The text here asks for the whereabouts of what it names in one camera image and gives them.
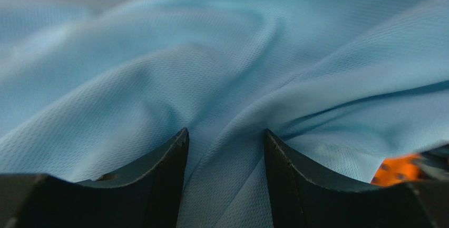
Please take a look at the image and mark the light blue shorts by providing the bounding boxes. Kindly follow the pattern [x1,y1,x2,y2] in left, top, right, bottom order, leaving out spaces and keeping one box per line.
[1,0,448,227]

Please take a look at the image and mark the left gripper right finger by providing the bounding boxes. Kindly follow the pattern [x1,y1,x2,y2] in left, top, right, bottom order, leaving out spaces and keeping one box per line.
[263,130,448,227]

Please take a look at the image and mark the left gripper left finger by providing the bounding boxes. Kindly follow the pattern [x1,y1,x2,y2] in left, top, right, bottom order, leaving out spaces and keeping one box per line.
[1,128,189,227]

